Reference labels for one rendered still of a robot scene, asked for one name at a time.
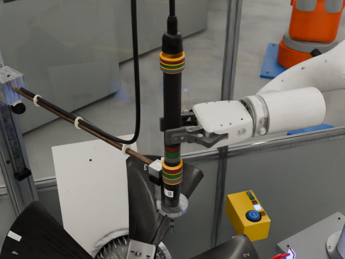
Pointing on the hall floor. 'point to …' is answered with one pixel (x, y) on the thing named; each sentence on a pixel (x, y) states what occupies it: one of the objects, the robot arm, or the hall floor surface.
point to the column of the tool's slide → (22, 195)
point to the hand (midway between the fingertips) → (172, 129)
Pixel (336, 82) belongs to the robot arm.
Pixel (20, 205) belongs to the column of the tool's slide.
